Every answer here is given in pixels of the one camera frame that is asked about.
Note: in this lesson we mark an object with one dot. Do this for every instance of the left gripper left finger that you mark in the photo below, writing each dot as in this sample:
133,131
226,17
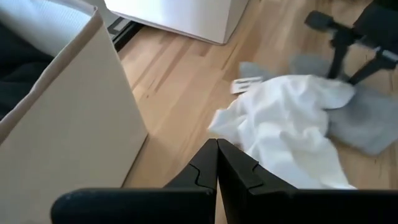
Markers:
140,205

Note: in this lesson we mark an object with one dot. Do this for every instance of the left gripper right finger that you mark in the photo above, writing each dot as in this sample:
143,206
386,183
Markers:
280,208

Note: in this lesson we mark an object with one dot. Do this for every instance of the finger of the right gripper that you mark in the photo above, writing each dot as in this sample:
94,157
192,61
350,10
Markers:
340,37
384,60

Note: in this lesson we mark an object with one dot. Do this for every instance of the light grey fleece cloth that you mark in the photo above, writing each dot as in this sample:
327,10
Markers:
367,124

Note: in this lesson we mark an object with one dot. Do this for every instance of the white smooth shirt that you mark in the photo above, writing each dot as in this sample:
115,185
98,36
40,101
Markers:
280,124

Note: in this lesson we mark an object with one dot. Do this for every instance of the beige fabric storage box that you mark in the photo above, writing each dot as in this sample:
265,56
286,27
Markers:
77,124

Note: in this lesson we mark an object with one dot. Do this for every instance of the beige fabric box with label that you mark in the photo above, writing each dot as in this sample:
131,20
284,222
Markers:
186,18

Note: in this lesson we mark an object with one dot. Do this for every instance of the navy blue garment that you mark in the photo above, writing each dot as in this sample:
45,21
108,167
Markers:
18,71

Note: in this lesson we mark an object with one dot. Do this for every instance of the black metal rig frame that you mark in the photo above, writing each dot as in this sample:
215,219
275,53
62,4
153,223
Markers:
127,34

